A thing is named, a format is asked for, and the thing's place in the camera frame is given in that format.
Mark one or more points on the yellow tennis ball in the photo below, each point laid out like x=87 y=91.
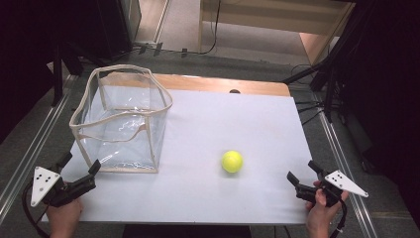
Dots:
x=232 y=161

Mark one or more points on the black tripod stand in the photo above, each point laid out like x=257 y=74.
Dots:
x=327 y=66

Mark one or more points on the metal floor rail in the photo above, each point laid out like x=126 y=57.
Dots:
x=346 y=172
x=29 y=148

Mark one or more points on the person's right hand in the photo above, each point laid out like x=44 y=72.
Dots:
x=318 y=218

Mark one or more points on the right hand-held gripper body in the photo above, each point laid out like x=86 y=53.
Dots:
x=343 y=185

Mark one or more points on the small dark knob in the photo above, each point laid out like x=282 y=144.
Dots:
x=234 y=91

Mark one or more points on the black curtain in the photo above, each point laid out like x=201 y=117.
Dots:
x=386 y=82
x=49 y=33

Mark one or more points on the white table mat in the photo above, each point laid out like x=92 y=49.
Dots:
x=211 y=132

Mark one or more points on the clear plastic storage box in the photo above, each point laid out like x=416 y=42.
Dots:
x=122 y=132

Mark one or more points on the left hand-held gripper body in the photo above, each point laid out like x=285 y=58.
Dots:
x=66 y=190

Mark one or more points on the light wooden furniture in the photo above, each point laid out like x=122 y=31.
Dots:
x=264 y=20

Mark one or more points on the person's left hand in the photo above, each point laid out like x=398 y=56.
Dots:
x=64 y=218

